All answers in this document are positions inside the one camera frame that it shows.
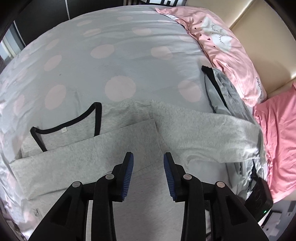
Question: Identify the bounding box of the light grey sweatshirt black collar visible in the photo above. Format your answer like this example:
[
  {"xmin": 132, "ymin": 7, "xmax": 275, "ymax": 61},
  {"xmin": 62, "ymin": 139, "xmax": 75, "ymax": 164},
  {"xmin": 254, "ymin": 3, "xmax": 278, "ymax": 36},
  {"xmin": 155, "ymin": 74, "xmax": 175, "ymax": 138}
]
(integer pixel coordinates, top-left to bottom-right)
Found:
[{"xmin": 10, "ymin": 100, "xmax": 266, "ymax": 240}]

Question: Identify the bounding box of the white black bedside cabinet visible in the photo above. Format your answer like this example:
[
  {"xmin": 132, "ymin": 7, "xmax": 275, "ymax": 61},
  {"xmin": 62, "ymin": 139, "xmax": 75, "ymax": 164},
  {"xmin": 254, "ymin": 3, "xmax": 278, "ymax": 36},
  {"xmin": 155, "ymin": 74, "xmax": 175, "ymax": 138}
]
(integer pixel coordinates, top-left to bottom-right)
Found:
[{"xmin": 138, "ymin": 0, "xmax": 187, "ymax": 7}]

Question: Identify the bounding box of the grey pink-dotted bed sheet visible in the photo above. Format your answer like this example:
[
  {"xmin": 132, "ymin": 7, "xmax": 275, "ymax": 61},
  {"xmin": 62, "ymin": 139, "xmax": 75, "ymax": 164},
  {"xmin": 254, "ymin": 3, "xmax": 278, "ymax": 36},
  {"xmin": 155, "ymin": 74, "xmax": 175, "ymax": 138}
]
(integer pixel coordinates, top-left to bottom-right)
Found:
[{"xmin": 1, "ymin": 6, "xmax": 212, "ymax": 240}]

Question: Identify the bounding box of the black sliding wardrobe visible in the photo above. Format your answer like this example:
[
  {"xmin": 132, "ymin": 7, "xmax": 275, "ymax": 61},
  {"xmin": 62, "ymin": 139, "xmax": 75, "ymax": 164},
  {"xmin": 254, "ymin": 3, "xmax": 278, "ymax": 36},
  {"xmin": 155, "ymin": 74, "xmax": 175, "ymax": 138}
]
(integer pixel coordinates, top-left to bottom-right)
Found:
[{"xmin": 1, "ymin": 1, "xmax": 124, "ymax": 46}]

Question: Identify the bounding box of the dark pink embroidered pillow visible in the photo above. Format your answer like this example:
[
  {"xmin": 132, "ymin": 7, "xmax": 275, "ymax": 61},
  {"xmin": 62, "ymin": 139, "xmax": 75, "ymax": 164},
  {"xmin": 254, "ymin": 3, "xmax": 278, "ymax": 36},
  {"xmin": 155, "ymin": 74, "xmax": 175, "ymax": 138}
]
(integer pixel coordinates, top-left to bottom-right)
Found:
[{"xmin": 253, "ymin": 83, "xmax": 295, "ymax": 202}]

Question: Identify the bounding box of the cream padded headboard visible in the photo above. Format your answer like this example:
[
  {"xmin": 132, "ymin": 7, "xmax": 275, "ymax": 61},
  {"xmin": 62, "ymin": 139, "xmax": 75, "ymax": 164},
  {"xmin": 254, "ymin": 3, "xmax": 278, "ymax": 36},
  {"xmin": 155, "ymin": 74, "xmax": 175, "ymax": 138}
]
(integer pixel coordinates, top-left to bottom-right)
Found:
[{"xmin": 186, "ymin": 0, "xmax": 295, "ymax": 97}]

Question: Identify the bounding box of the grey jacket with black trim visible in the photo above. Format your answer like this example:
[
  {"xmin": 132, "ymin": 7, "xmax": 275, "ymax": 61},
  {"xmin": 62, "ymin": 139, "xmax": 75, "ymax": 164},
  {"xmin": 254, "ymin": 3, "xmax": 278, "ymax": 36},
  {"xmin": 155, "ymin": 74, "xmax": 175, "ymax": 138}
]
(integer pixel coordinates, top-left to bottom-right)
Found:
[{"xmin": 202, "ymin": 66, "xmax": 266, "ymax": 201}]

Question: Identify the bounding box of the light pink cloud pillow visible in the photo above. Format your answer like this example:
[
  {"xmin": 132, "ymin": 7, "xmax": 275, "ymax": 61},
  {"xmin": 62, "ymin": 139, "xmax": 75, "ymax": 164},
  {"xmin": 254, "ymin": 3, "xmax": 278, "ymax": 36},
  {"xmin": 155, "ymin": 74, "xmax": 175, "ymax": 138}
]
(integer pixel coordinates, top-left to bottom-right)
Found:
[{"xmin": 156, "ymin": 6, "xmax": 267, "ymax": 107}]

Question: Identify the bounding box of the black electronic box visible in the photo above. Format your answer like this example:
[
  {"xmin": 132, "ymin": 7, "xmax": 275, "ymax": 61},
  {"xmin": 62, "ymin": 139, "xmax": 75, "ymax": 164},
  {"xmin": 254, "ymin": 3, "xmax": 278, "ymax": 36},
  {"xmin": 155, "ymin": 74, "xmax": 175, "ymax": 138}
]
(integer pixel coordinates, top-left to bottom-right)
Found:
[{"xmin": 244, "ymin": 178, "xmax": 273, "ymax": 222}]

